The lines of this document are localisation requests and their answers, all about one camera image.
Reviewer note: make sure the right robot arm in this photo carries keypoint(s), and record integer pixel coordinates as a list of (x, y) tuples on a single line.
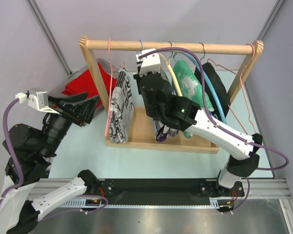
[(181, 113)]

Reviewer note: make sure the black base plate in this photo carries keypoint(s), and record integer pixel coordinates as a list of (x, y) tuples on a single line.
[(166, 192)]

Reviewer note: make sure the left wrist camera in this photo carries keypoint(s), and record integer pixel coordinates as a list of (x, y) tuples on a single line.
[(37, 99)]

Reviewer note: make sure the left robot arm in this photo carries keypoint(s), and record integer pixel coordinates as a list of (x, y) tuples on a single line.
[(31, 149)]

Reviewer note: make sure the aluminium rail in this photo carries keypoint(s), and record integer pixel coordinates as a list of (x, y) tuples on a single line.
[(254, 188)]

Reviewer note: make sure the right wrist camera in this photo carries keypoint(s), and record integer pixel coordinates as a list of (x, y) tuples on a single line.
[(150, 63)]

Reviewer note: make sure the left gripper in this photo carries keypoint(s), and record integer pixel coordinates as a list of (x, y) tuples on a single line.
[(84, 111)]

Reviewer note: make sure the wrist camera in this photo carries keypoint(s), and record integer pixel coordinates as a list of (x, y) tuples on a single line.
[(37, 99), (150, 63)]

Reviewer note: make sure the red trousers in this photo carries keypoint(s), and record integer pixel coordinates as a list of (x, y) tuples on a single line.
[(85, 83)]

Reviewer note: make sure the clear plastic bin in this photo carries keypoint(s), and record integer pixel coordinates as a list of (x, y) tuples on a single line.
[(57, 92)]

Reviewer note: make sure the blue plastic hanger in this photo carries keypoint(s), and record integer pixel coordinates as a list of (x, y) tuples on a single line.
[(198, 74)]

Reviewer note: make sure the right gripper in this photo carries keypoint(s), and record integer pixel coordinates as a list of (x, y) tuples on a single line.
[(137, 77)]

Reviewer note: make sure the black white print trousers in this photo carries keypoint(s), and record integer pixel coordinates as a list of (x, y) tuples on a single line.
[(121, 109)]

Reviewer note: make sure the cream wooden hanger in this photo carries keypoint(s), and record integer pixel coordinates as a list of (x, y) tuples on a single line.
[(173, 76)]

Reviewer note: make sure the wooden clothes rack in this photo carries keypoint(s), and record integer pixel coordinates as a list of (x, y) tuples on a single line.
[(141, 133)]

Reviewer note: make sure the purple camouflage trousers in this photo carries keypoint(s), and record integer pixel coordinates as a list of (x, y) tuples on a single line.
[(162, 131)]

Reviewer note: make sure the green tie-dye trousers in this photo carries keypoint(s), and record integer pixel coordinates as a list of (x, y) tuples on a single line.
[(189, 84)]

